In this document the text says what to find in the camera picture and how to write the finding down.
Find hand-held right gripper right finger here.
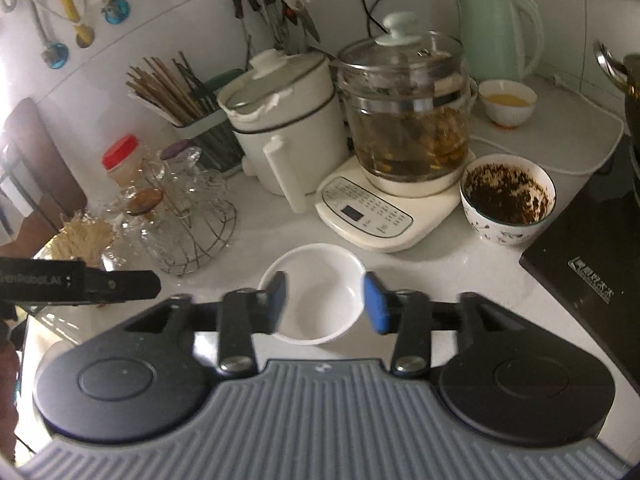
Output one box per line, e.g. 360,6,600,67
363,271,531,377

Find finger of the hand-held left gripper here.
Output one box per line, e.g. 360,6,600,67
82,269,162,307

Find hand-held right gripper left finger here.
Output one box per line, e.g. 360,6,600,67
122,270,289,376

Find white ceramic bowl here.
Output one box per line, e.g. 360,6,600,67
257,243,367,345

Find bundle of dried noodles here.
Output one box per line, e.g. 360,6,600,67
49,211,120,269

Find brown wooden cutting board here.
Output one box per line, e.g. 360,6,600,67
0,97,89,234

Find red lid plastic jar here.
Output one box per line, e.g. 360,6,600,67
102,133,167,197

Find patterned bowl with dark residue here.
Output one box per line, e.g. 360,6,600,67
459,153,557,248

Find white electric pot with lid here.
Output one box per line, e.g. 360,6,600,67
217,48,352,214

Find green white chopstick holder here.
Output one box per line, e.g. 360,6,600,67
174,69,247,177

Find glass health kettle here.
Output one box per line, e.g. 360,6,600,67
335,11,479,184

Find black induction cooktop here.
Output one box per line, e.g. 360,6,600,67
518,129,640,334

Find small bowl with yellow liquid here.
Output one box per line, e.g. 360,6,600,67
478,79,539,129

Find white counter mat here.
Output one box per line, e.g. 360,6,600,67
469,74,627,177

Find mint green electric kettle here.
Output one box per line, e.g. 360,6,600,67
458,0,546,84

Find steel stockpot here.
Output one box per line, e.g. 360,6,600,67
593,39,640,147

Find glass cup set on wire rack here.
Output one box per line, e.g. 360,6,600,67
106,144,241,278

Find black power cables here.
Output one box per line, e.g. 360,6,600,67
349,0,392,37

